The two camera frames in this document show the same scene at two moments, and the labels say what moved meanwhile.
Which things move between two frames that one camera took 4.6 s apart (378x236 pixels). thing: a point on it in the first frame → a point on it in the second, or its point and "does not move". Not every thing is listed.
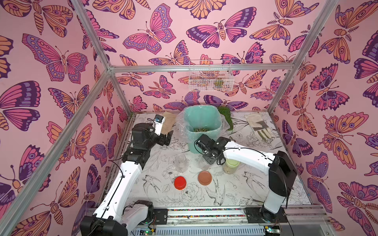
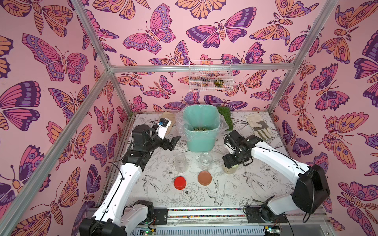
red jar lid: [180, 182] does not move
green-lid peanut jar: [230, 166] does not move
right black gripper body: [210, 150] → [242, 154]
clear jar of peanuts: [181, 163] does not move
